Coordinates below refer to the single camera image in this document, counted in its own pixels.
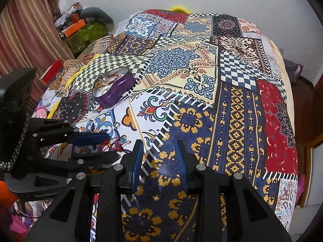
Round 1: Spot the orange box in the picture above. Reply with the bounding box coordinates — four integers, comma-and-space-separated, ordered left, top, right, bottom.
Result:
62, 19, 86, 37

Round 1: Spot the striped red curtain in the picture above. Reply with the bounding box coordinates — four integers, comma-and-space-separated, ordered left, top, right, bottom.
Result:
1, 0, 73, 112

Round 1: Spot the dark bag on floor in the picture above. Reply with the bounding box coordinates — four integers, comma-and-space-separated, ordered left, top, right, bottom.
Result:
284, 59, 303, 83

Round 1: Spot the red box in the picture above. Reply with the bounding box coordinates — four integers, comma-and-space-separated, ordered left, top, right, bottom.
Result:
40, 59, 64, 85

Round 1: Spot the striped orange blanket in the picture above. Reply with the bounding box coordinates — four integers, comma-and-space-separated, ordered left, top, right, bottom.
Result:
48, 34, 113, 91

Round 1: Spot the beaded bracelet pile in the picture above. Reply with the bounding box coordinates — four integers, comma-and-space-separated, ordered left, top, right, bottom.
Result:
98, 134, 132, 154

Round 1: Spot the pink cloth item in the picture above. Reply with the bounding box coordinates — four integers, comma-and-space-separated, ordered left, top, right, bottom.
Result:
32, 106, 49, 119

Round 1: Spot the green patterned cloth stand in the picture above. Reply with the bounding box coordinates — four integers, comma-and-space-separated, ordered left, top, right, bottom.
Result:
66, 22, 108, 54

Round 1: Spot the purple heart-shaped tin box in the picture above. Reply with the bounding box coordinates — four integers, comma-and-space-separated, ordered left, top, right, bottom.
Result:
92, 67, 136, 109

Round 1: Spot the yellow plastic chair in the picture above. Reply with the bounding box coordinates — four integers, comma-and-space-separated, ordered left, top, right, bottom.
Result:
170, 5, 192, 15

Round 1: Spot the patchwork patterned bedspread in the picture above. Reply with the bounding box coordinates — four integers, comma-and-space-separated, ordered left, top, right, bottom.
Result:
45, 9, 298, 241

